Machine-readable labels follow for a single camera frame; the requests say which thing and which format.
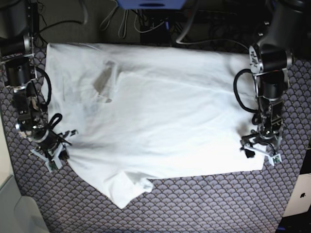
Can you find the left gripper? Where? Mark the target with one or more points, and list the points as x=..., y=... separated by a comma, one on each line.
x=266, y=144

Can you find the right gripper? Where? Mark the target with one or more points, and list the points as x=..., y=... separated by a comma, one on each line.
x=52, y=149

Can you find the white T-shirt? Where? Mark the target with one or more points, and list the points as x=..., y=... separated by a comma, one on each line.
x=145, y=113

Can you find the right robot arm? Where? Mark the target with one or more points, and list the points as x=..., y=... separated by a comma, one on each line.
x=32, y=88

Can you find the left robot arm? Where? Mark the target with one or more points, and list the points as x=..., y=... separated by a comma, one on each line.
x=270, y=59

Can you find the patterned table cloth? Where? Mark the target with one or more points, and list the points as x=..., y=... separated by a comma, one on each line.
x=236, y=202

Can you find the white apple box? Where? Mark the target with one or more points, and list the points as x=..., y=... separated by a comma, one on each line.
x=300, y=200

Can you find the grey plastic bin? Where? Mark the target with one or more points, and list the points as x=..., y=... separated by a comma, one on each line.
x=18, y=213

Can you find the black box under table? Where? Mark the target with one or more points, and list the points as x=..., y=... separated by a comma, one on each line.
x=159, y=35

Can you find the blue box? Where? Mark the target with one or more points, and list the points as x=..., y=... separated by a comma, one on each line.
x=151, y=4

